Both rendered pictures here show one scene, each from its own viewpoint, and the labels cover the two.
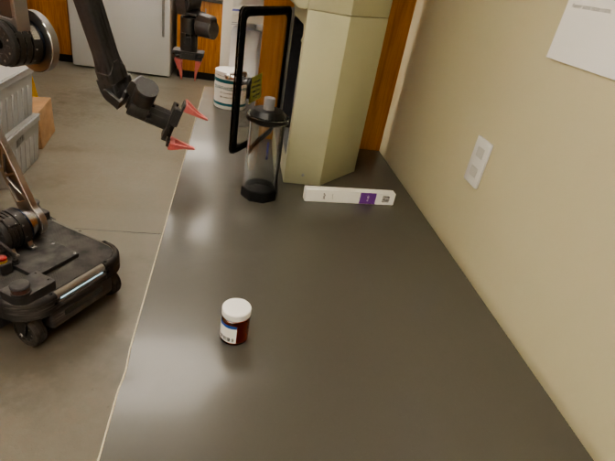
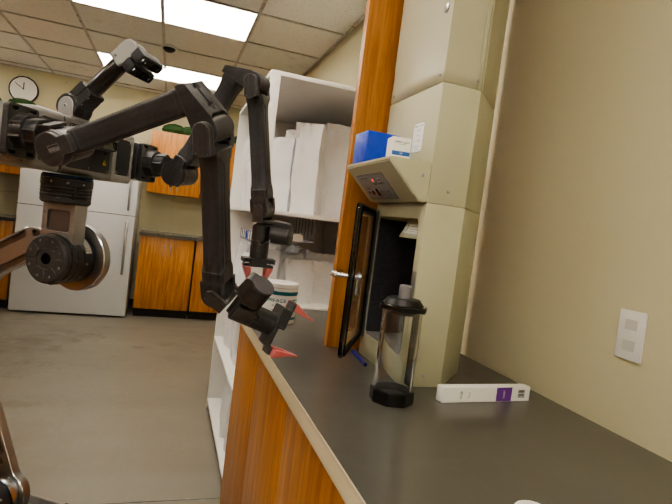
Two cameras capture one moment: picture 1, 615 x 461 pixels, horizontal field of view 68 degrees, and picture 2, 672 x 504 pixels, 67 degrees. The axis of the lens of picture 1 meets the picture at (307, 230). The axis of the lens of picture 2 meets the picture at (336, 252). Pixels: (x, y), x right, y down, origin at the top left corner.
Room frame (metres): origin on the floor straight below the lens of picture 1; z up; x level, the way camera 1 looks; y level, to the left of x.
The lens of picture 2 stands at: (-0.01, 0.44, 1.33)
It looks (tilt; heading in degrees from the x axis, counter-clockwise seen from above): 3 degrees down; 354
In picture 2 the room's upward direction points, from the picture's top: 7 degrees clockwise
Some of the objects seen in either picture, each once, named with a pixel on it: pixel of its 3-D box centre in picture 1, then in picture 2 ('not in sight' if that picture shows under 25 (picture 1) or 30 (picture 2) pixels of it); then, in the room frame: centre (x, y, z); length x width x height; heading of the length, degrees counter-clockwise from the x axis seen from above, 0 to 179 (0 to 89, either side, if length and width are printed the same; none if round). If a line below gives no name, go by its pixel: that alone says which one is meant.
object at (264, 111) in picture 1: (268, 110); (404, 299); (1.13, 0.15, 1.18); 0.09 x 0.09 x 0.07
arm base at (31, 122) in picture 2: not in sight; (31, 132); (1.25, 1.05, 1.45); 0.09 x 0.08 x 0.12; 161
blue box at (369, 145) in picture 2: not in sight; (375, 150); (1.46, 0.21, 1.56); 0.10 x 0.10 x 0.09; 12
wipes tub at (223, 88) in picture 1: (230, 88); (279, 301); (1.91, 0.42, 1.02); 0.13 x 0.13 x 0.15
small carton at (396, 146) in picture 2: not in sight; (398, 150); (1.31, 0.17, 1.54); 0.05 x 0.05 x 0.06; 5
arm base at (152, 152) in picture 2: not in sight; (155, 164); (1.72, 0.88, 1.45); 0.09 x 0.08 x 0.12; 161
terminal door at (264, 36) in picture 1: (261, 79); (358, 277); (1.39, 0.22, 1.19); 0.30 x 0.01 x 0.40; 162
